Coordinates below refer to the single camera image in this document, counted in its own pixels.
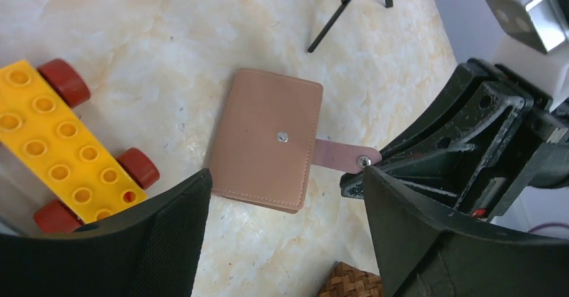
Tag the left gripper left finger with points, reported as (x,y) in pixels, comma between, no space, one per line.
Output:
(151,249)

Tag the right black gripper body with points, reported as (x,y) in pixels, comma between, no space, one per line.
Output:
(527,145)

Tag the brown woven divided basket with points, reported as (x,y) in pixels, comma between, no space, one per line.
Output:
(345,280)

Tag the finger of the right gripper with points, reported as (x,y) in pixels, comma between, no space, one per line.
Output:
(443,171)
(460,88)

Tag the yellow toy brick car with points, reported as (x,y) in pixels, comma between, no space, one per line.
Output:
(39,126)

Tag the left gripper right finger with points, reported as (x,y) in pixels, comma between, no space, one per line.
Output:
(424,248)

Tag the brown leather card holder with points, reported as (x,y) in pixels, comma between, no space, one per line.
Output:
(266,142)

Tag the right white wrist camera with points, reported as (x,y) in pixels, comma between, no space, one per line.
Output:
(536,43)

